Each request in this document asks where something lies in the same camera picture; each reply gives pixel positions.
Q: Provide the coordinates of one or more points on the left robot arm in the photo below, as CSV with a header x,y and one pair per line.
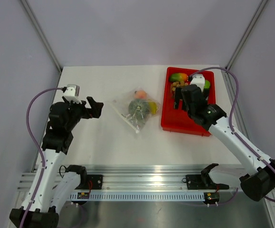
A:
x,y
42,205

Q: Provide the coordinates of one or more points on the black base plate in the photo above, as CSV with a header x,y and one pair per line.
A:
x,y
93,181
202,182

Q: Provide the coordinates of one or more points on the red plastic tray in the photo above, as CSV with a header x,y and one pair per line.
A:
x,y
177,120

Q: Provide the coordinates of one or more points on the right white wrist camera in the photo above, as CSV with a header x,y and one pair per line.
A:
x,y
199,81

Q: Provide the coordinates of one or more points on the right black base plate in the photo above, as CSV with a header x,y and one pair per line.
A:
x,y
202,182

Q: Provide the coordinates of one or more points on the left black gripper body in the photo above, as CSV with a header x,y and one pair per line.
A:
x,y
77,111

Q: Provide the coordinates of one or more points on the green orange mango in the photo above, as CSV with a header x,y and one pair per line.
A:
x,y
178,77

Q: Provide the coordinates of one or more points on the controller board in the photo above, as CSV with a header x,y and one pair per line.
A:
x,y
83,195
211,198

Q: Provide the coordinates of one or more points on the white slotted cable duct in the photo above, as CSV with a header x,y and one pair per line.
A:
x,y
141,196

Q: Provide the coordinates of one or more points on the left controller board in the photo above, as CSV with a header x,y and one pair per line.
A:
x,y
83,195

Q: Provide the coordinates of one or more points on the green netted melon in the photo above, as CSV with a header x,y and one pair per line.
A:
x,y
139,109

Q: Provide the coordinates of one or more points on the aluminium rail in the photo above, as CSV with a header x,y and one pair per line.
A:
x,y
144,178

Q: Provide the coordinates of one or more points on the clear zip top bag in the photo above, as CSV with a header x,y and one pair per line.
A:
x,y
120,105

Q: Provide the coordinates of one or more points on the green round fruit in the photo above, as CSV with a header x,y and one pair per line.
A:
x,y
207,85

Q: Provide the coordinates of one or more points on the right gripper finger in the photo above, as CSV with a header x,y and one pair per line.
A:
x,y
177,97
206,92

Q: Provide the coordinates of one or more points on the right frame post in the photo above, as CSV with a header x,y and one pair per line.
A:
x,y
250,27

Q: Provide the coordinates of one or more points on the frame post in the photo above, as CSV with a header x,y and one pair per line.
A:
x,y
250,27
41,35

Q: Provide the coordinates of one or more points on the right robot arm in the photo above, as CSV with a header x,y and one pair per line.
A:
x,y
260,167

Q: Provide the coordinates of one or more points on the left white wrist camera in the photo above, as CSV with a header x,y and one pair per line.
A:
x,y
71,93

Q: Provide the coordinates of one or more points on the brown longan bunch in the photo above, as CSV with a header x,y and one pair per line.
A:
x,y
177,84

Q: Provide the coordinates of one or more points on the orange peach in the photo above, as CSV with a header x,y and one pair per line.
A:
x,y
140,94

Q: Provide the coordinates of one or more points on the right controller board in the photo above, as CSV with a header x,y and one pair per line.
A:
x,y
211,198

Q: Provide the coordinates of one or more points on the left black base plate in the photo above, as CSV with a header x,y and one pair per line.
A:
x,y
93,181

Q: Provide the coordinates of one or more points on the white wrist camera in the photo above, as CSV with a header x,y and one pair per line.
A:
x,y
71,93
199,81

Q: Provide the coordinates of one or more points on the left frame post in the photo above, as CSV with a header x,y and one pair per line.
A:
x,y
41,35

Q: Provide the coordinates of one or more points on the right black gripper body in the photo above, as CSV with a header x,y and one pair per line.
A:
x,y
189,111

